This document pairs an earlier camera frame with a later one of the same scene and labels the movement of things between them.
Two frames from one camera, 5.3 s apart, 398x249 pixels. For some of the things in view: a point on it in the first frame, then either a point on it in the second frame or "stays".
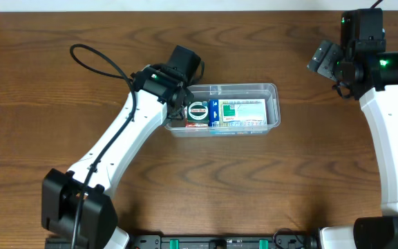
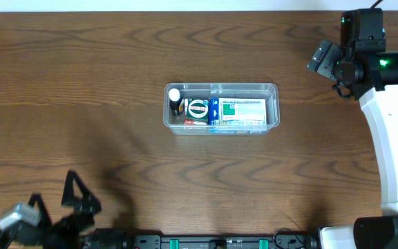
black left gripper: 179,100 -> 62,220
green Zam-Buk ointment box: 197,112 stays
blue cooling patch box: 238,116 stays
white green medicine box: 242,112 stays
